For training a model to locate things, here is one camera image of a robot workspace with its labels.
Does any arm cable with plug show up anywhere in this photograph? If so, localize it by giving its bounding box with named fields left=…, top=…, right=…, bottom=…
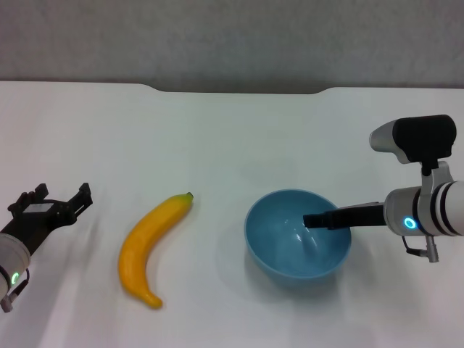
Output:
left=0, top=268, right=30, bottom=313
left=399, top=234, right=440, bottom=264

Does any left arm cable with plug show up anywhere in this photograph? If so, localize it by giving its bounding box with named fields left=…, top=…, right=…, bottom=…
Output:
left=0, top=268, right=30, bottom=313

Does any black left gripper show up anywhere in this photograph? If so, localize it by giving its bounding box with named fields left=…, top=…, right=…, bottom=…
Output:
left=0, top=182, right=94, bottom=259

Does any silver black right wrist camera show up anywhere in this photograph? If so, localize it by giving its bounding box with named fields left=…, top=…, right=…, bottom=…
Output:
left=369, top=114, right=457, bottom=168

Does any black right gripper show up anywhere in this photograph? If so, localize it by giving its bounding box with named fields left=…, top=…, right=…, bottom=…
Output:
left=302, top=201, right=386, bottom=231

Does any yellow banana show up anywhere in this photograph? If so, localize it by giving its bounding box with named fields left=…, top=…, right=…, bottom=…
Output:
left=118, top=191, right=195, bottom=310

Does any blue plastic bowl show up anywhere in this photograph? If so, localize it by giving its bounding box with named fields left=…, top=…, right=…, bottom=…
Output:
left=243, top=188, right=352, bottom=281

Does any right arm cable with plug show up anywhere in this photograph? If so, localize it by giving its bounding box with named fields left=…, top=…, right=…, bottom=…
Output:
left=399, top=234, right=440, bottom=264

